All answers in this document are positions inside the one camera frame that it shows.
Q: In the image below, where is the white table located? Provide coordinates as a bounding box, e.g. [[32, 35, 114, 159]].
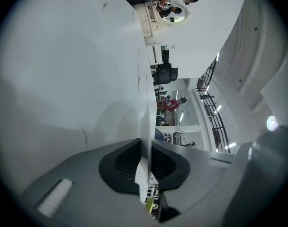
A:
[[0, 0, 157, 193]]

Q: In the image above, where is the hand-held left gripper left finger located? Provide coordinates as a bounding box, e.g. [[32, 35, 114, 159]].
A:
[[22, 138, 159, 227]]

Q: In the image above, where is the round ceiling lamp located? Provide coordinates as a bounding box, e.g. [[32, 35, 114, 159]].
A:
[[266, 115, 280, 131]]

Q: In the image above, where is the black office chair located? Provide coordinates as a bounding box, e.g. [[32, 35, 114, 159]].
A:
[[154, 62, 179, 87]]

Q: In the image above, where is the white dresser with oval mirror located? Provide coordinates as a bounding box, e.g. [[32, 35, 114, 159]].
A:
[[134, 2, 192, 38]]

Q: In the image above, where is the black metal railing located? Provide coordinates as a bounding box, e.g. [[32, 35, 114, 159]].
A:
[[195, 55, 231, 154]]

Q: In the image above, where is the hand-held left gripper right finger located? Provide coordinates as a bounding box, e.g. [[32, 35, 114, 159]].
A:
[[150, 139, 237, 214]]

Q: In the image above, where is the white desk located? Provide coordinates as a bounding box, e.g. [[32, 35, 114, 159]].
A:
[[146, 44, 176, 66]]

